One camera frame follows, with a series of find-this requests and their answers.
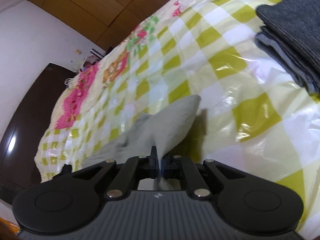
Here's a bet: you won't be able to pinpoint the checkered floral bed quilt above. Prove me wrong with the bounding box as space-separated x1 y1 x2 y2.
35 0 319 239

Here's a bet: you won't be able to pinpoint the brown wooden wardrobe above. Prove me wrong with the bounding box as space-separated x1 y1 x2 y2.
28 0 170 50

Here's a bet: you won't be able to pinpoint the clutter on bedside table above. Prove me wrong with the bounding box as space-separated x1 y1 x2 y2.
74 49 104 86

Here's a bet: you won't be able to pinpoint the light grey pants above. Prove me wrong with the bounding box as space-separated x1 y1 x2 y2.
82 94 202 192

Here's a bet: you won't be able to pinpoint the dark brown headboard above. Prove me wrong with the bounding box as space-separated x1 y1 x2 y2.
1 63 75 204

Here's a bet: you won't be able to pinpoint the dark grey folded clothes stack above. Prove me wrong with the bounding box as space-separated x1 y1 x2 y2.
254 0 319 94

